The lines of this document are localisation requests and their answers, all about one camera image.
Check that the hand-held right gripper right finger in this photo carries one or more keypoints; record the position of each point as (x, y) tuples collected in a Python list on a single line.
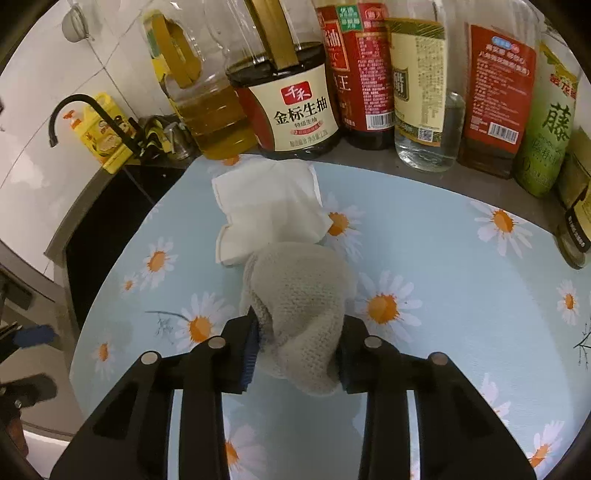
[(353, 364)]

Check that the cream label soy sauce bottle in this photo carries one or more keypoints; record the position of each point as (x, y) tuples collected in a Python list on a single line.
[(295, 115)]

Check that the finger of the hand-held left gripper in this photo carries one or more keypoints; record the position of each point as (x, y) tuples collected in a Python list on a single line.
[(34, 334), (27, 388)]

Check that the black sink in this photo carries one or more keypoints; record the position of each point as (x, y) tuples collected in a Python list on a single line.
[(101, 230)]

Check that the daisy print table mat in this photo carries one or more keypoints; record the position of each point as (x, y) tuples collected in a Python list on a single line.
[(438, 286)]

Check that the red label amber bottle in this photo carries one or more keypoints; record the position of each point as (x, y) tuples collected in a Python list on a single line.
[(498, 87)]

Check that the small olive jar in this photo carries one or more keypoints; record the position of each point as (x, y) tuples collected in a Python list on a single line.
[(575, 242)]

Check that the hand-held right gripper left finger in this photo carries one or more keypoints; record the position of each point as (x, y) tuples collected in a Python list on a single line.
[(247, 364)]

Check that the grey knitted cloth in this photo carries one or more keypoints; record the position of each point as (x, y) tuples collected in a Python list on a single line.
[(300, 304)]

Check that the black faucet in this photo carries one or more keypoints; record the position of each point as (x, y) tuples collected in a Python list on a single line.
[(99, 107)]

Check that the cream label clear bottle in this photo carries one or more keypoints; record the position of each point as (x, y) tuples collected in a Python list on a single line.
[(418, 92)]

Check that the red label dark bottle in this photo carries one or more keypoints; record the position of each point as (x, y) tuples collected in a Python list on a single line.
[(364, 69)]

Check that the cooking oil jug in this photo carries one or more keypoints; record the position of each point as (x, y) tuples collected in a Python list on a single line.
[(217, 120)]

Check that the yellow dish soap bottle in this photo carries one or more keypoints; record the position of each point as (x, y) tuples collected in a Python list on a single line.
[(108, 147)]

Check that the black yellow sponge holder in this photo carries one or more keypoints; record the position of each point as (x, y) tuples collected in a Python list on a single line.
[(154, 136)]

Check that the green label bottle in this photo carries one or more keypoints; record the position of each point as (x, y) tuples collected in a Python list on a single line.
[(547, 129)]

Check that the metal strainer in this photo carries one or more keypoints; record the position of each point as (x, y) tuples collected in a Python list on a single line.
[(74, 25)]

